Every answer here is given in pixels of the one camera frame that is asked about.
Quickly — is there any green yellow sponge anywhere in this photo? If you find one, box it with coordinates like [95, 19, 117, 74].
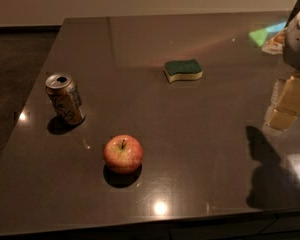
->
[164, 59, 203, 83]

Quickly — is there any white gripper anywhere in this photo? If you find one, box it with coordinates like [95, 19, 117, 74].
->
[266, 11, 300, 131]

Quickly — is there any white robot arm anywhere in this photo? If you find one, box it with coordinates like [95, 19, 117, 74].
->
[262, 0, 300, 132]

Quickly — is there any snack bag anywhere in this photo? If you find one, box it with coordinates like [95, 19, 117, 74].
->
[262, 29, 286, 55]

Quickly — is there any orange soda can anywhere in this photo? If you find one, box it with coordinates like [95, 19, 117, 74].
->
[45, 73, 85, 126]

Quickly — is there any red apple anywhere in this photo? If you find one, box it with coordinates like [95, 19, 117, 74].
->
[103, 135, 143, 175]

